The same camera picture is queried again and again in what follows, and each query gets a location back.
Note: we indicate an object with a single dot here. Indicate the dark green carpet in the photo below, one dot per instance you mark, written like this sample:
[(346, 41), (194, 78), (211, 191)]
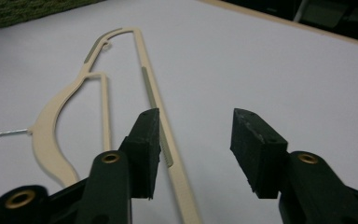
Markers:
[(18, 12)]

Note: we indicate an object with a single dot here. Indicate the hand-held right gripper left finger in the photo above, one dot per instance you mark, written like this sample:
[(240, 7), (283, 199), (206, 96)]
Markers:
[(143, 149)]

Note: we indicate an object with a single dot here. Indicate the beige plastic clothes hanger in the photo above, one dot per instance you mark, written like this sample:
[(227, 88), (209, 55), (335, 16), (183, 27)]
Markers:
[(46, 124)]

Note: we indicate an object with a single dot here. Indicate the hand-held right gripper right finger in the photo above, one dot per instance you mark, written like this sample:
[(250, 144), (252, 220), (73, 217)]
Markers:
[(258, 155)]

